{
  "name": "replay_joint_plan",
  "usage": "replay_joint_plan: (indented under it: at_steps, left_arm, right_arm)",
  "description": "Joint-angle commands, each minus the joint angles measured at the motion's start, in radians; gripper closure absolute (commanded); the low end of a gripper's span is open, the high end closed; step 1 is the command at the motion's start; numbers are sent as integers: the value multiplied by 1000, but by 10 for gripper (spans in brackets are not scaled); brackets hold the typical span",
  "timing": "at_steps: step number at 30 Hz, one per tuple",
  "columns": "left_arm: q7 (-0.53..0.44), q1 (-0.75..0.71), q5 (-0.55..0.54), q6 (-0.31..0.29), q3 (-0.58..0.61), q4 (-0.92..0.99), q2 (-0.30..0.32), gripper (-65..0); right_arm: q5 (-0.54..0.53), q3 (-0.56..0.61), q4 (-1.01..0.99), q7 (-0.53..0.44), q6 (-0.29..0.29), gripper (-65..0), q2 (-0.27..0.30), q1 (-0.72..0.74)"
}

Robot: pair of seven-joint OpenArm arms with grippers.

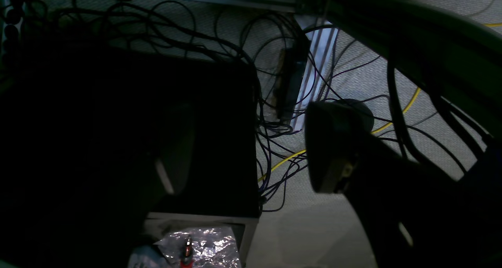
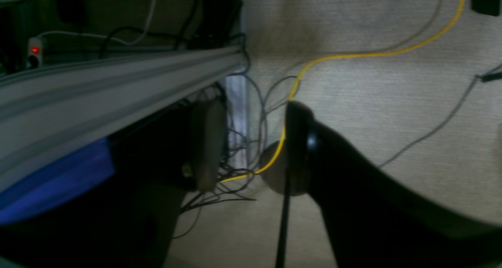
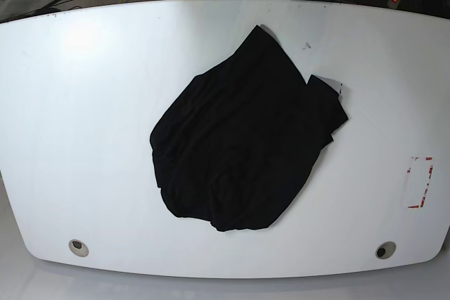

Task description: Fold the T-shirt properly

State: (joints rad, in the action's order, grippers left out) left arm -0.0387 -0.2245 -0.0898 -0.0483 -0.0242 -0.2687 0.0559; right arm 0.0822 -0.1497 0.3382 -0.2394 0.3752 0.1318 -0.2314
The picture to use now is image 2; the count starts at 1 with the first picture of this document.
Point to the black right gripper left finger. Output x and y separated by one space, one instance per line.
115 202

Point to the aluminium table frame rail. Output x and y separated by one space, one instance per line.
48 113

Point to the power strip with red light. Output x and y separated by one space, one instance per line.
35 52

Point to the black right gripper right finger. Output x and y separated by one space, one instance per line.
372 221

